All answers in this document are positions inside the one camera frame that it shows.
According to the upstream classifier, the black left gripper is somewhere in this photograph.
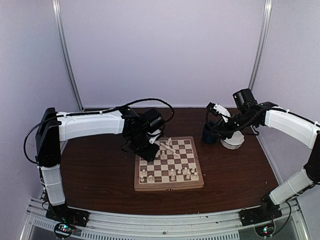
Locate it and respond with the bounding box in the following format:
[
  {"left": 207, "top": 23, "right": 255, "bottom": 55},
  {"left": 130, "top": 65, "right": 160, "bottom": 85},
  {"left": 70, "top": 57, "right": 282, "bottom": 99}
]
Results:
[{"left": 128, "top": 131, "right": 160, "bottom": 162}]

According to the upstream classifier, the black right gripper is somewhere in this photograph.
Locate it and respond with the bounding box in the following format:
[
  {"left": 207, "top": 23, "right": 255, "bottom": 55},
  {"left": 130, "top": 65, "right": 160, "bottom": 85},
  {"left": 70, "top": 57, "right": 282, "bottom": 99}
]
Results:
[{"left": 208, "top": 110, "right": 256, "bottom": 140}]

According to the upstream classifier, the wooden chess board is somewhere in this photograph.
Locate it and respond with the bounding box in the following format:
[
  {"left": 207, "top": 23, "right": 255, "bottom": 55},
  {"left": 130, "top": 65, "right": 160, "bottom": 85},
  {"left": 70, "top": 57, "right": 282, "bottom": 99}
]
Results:
[{"left": 134, "top": 136, "right": 204, "bottom": 192}]

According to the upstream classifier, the white bishop piece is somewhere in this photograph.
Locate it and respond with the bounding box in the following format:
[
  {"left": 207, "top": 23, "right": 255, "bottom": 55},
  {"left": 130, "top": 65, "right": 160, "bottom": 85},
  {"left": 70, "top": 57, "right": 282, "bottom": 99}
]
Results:
[{"left": 169, "top": 168, "right": 176, "bottom": 182}]

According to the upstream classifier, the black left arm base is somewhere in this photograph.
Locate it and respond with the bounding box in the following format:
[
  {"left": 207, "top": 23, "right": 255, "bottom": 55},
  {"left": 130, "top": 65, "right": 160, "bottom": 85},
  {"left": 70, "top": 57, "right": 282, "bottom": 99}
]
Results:
[{"left": 45, "top": 192, "right": 90, "bottom": 227}]

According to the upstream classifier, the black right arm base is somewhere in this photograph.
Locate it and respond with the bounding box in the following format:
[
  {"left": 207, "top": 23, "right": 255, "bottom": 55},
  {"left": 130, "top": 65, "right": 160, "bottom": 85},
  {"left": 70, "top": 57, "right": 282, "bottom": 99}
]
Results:
[{"left": 238, "top": 195, "right": 283, "bottom": 226}]

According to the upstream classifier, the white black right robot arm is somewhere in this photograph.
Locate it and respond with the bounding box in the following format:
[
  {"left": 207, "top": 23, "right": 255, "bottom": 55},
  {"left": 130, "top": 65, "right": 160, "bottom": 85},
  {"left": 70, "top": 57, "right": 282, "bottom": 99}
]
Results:
[{"left": 206, "top": 88, "right": 320, "bottom": 221}]

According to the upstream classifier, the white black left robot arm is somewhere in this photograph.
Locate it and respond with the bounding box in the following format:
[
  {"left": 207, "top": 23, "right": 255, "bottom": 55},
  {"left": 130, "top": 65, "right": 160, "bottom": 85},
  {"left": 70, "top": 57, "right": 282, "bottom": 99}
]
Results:
[{"left": 24, "top": 106, "right": 165, "bottom": 222}]

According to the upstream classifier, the dark blue cup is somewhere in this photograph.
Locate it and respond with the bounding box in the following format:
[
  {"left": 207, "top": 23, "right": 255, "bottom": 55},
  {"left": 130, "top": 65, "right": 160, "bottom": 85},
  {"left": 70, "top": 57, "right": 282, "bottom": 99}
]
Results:
[{"left": 202, "top": 120, "right": 217, "bottom": 145}]

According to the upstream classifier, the white scalloped bowl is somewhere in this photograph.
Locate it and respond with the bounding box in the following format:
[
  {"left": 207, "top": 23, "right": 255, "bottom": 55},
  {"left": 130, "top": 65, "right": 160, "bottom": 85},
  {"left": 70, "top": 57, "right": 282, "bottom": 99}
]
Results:
[{"left": 220, "top": 131, "right": 245, "bottom": 150}]

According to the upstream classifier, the lying white king piece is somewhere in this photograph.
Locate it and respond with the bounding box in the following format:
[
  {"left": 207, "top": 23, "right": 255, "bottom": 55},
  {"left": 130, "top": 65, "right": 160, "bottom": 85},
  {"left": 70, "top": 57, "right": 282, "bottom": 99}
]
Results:
[{"left": 160, "top": 142, "right": 180, "bottom": 156}]

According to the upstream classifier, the lying white queen piece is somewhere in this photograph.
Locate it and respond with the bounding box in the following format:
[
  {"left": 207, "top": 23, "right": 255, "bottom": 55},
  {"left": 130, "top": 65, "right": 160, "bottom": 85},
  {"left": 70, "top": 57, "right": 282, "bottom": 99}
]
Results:
[{"left": 166, "top": 137, "right": 172, "bottom": 147}]

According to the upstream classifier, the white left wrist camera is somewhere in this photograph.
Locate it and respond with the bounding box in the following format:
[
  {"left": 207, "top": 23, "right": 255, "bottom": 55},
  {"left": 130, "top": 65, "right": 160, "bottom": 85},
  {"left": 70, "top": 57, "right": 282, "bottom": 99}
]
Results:
[{"left": 148, "top": 133, "right": 162, "bottom": 144}]

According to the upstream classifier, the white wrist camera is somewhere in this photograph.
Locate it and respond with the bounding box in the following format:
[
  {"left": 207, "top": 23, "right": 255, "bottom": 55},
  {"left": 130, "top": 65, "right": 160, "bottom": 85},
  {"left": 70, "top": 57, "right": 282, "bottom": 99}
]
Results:
[
  {"left": 206, "top": 102, "right": 231, "bottom": 118},
  {"left": 148, "top": 133, "right": 162, "bottom": 144}
]

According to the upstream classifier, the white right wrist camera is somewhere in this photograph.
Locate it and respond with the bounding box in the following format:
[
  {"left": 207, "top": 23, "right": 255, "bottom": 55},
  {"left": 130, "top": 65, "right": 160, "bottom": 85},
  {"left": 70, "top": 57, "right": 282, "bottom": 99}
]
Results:
[{"left": 206, "top": 102, "right": 231, "bottom": 118}]

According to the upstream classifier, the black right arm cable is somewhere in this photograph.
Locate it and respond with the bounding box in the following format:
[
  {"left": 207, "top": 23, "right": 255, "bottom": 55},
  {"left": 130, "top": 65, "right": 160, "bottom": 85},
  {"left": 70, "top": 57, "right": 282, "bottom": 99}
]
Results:
[{"left": 205, "top": 104, "right": 261, "bottom": 137}]

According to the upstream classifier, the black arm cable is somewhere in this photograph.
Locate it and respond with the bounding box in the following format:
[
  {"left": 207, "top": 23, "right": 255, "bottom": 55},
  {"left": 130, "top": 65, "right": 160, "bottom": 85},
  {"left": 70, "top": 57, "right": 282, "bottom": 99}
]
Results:
[
  {"left": 205, "top": 104, "right": 261, "bottom": 137},
  {"left": 99, "top": 97, "right": 175, "bottom": 123}
]

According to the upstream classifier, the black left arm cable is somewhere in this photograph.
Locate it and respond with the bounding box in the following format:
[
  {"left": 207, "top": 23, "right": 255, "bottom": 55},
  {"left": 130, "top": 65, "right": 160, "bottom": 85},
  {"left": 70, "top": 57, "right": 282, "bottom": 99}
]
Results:
[{"left": 99, "top": 97, "right": 175, "bottom": 123}]

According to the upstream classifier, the right aluminium corner post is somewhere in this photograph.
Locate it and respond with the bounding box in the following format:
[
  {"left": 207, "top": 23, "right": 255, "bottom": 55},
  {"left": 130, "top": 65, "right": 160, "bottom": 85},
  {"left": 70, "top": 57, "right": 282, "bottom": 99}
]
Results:
[{"left": 248, "top": 0, "right": 273, "bottom": 90}]

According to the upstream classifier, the aluminium corner post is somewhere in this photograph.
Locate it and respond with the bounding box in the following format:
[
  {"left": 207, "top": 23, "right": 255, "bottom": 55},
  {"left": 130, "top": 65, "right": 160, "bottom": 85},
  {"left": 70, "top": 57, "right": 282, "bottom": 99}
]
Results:
[
  {"left": 248, "top": 0, "right": 273, "bottom": 90},
  {"left": 52, "top": 0, "right": 84, "bottom": 111}
]

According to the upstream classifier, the left aluminium corner post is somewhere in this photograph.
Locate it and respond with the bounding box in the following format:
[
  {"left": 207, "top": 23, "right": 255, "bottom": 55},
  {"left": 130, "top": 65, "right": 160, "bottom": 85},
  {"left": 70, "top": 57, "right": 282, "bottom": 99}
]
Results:
[{"left": 52, "top": 0, "right": 84, "bottom": 111}]

